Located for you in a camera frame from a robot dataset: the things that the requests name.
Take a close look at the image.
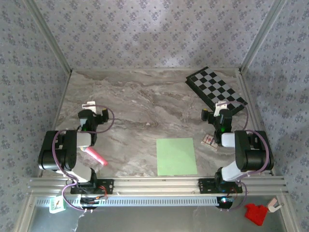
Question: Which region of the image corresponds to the light green paper sheet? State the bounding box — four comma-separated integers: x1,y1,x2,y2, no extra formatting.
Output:
156,138,198,176

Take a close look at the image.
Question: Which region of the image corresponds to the red plastic block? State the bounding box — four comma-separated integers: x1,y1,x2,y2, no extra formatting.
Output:
244,203,269,227

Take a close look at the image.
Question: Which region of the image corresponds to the pink and white plastic clip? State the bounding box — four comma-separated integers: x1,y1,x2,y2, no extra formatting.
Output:
267,198,282,213

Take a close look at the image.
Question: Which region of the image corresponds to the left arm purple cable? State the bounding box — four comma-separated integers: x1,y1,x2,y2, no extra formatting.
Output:
52,105,115,213

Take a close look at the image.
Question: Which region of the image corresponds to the grey slotted cable duct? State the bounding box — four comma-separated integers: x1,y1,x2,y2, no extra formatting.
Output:
35,195,232,208

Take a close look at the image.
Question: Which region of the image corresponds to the pink tube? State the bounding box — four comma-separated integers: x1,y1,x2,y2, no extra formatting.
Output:
82,146,109,167

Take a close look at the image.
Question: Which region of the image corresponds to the playing card box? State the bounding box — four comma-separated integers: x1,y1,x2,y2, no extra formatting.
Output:
201,134,219,152

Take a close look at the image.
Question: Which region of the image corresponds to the black and grey chessboard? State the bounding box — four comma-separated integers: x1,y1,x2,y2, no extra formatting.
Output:
185,67,249,118

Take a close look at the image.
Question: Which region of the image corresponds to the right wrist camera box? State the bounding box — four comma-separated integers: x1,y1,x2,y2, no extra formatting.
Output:
214,101,229,116

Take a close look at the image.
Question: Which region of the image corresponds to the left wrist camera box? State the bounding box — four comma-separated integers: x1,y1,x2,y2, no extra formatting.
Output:
81,101,98,114

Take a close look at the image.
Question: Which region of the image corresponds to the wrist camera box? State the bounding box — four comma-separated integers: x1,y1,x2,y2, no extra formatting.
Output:
81,101,98,114
214,101,229,116

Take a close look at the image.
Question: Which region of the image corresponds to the small circuit board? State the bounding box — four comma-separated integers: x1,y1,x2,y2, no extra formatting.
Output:
79,196,101,210
215,195,236,210

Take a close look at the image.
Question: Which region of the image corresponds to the aluminium frame post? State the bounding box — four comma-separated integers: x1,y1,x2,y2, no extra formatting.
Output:
239,0,288,74

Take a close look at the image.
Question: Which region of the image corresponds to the long aluminium base rail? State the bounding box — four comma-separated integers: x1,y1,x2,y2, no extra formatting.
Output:
27,175,290,194

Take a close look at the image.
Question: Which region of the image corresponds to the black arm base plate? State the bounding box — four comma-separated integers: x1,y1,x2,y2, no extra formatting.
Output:
197,178,243,194
70,178,115,195

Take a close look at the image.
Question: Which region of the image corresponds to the green and white tag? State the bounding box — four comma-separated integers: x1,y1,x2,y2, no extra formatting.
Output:
49,196,67,214

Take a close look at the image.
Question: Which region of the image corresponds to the aluminium side rail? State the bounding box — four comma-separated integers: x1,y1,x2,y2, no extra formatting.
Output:
237,69,276,176
38,69,73,177

